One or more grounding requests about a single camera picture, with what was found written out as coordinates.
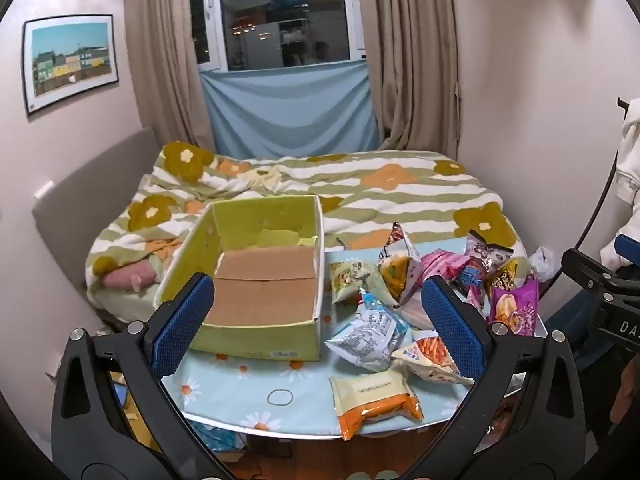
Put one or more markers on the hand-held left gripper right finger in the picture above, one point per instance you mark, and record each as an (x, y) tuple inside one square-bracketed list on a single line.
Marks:
[(452, 330)]

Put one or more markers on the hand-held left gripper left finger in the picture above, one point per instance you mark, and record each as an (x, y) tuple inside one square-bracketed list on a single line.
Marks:
[(182, 327)]

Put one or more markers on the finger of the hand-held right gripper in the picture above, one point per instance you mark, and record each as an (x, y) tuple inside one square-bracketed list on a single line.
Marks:
[(587, 266), (629, 247)]

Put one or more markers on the yellow black snack packet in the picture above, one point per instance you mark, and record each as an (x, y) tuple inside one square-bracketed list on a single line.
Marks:
[(502, 276)]

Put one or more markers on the dark cartoon snack packet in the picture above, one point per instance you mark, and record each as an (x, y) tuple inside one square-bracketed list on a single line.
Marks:
[(487, 252)]

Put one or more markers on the green cardboard box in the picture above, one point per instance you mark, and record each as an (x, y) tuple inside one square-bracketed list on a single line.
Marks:
[(265, 275)]

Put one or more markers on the white packet of orange sticks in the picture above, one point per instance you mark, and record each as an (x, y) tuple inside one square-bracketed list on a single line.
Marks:
[(425, 357)]

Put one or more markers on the pale pink snack packet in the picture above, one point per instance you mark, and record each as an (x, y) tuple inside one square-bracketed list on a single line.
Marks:
[(415, 312)]

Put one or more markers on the white plastic bag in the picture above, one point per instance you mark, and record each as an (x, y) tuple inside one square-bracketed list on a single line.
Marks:
[(542, 261)]

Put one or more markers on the black hoop stand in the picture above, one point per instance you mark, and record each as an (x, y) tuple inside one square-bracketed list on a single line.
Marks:
[(596, 215)]

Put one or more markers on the person's blue trouser leg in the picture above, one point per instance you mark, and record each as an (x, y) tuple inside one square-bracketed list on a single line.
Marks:
[(570, 320)]

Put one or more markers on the blue red snack packet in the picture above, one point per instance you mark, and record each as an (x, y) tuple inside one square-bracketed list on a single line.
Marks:
[(470, 280)]

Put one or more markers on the pink striped snack packet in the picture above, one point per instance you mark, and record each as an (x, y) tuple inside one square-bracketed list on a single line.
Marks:
[(442, 265)]

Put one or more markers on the purple snack packet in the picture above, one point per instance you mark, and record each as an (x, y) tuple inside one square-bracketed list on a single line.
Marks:
[(515, 307)]

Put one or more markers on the tall yellow white snack packet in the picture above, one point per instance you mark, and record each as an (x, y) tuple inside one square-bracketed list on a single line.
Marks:
[(400, 265)]

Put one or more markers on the blue white snack packet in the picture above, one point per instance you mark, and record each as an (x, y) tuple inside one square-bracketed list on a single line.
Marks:
[(367, 332)]

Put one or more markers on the white garment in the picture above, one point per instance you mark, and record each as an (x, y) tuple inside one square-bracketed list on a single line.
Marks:
[(627, 160)]

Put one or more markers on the daisy print tablecloth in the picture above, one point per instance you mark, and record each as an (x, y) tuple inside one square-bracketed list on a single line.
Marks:
[(240, 395)]

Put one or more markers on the beige orange snack packet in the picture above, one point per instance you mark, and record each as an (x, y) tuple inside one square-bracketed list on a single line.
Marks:
[(372, 402)]

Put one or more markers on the rubber band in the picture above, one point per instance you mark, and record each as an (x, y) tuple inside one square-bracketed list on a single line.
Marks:
[(268, 397)]

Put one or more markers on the pale green snack packet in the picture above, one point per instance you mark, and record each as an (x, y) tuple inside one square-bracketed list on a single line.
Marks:
[(350, 280)]

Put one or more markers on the striped floral blanket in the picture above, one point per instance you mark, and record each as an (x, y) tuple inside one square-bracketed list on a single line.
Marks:
[(390, 200)]

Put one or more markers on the grey padded headboard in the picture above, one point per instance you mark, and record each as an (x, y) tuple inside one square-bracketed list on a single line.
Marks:
[(90, 195)]

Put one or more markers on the light blue cloth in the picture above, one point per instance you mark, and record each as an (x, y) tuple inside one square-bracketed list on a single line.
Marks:
[(290, 110)]

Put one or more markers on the beige curtain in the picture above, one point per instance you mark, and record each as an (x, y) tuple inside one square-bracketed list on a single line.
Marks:
[(170, 60), (415, 60)]

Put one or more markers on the framed houses picture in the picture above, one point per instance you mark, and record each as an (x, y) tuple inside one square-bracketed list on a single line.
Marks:
[(70, 62)]

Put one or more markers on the window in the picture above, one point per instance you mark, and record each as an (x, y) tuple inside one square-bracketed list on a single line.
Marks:
[(280, 15)]

